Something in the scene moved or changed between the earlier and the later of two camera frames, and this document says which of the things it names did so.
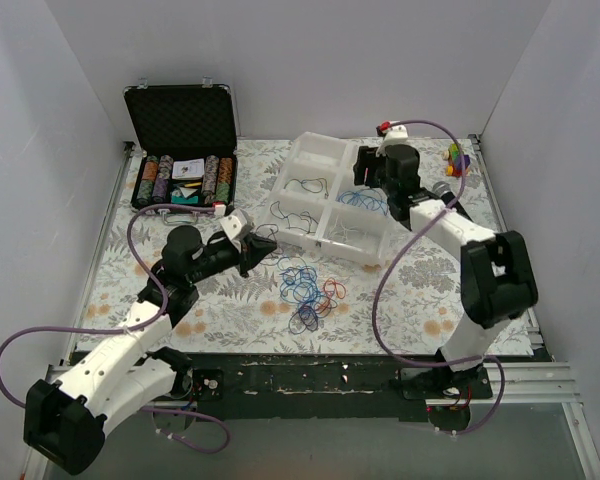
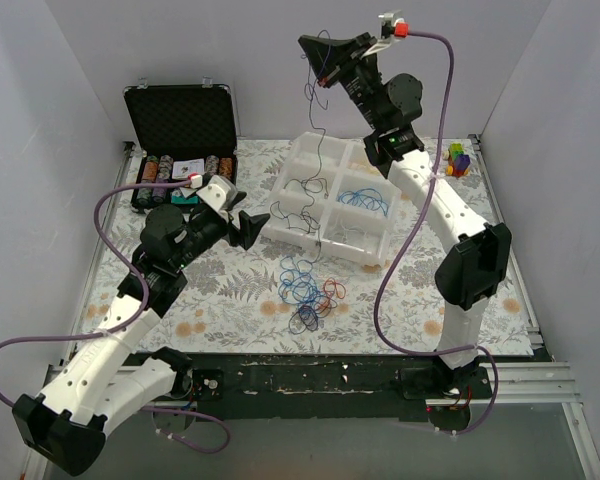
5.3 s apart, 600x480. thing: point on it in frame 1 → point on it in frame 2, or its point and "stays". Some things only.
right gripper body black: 361,168 → 346,63
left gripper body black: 245,255 → 235,228
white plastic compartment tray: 319,205 stays
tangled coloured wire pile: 299,286 stays
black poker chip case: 187,145 stays
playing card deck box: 188,169 stays
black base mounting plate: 333,387 stays
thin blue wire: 364,198 stays
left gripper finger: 254,249 → 238,197
